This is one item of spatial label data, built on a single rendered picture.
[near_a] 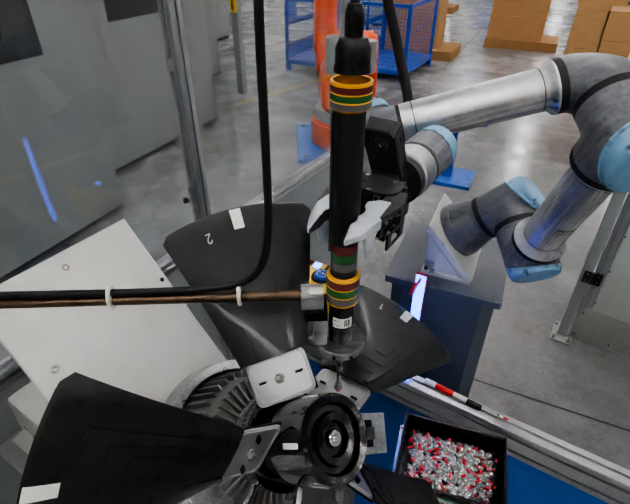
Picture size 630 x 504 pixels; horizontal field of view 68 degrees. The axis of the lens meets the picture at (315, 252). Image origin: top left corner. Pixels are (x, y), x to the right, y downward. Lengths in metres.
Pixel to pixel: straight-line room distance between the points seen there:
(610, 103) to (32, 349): 0.94
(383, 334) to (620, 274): 1.85
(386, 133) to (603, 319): 2.26
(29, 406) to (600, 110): 1.19
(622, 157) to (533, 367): 1.86
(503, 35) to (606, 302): 7.54
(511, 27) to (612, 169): 8.91
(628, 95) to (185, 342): 0.82
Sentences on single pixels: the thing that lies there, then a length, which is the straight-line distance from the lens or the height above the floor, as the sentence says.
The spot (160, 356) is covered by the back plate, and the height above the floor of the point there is 1.19.
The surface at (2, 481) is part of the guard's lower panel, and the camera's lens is 1.42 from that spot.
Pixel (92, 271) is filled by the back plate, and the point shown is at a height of 1.32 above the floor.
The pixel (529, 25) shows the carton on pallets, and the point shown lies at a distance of 9.71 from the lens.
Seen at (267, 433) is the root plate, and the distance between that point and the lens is 0.65.
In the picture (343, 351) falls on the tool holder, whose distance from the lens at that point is 0.66.
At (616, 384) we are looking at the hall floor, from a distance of 2.71.
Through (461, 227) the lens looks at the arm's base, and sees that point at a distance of 1.27.
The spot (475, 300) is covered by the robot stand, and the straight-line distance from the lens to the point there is 1.28.
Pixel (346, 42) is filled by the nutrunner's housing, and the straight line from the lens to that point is 0.47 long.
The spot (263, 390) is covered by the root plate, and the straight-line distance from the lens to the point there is 0.70.
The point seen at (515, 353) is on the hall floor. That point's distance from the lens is 2.64.
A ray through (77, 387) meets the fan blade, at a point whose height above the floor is 1.42.
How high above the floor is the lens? 1.78
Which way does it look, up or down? 35 degrees down
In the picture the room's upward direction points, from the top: straight up
